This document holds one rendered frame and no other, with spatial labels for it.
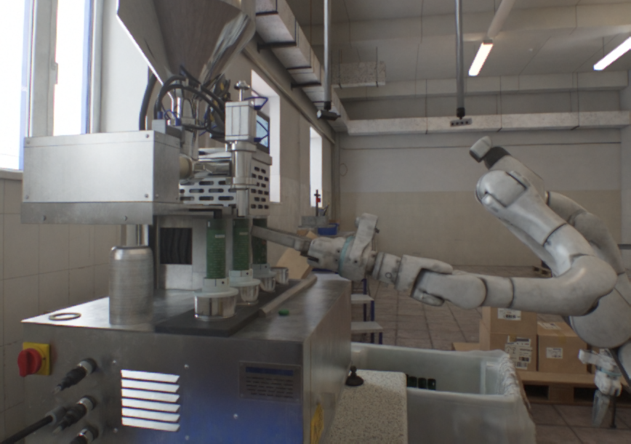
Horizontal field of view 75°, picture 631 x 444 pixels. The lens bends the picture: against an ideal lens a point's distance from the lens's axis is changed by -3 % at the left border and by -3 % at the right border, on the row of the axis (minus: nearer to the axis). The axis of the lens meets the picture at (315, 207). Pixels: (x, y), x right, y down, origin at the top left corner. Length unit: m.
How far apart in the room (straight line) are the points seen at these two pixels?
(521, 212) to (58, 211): 0.97
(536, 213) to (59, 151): 0.99
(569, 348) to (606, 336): 2.00
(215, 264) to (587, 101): 11.71
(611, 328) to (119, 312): 1.18
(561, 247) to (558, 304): 0.17
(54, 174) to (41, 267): 1.72
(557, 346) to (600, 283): 2.37
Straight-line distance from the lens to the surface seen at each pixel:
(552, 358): 3.36
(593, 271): 1.00
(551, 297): 0.94
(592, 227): 1.63
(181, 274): 1.08
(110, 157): 0.78
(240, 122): 0.81
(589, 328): 1.37
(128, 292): 0.76
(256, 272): 0.91
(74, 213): 0.81
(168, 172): 0.76
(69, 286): 2.70
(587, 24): 8.22
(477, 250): 11.15
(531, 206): 1.12
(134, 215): 0.74
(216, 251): 0.70
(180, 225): 1.07
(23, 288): 2.48
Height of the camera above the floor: 1.20
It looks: 1 degrees up
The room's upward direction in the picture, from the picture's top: straight up
